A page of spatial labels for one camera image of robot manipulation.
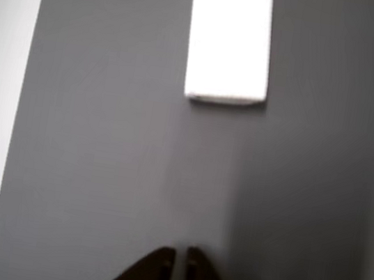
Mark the grey table mat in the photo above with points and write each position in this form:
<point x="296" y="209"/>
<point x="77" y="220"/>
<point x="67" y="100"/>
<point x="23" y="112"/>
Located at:
<point x="103" y="134"/>

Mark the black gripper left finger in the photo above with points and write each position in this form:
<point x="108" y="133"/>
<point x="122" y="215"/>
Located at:
<point x="148" y="278"/>

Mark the white rectangular block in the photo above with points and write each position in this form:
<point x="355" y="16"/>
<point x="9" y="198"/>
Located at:
<point x="230" y="41"/>

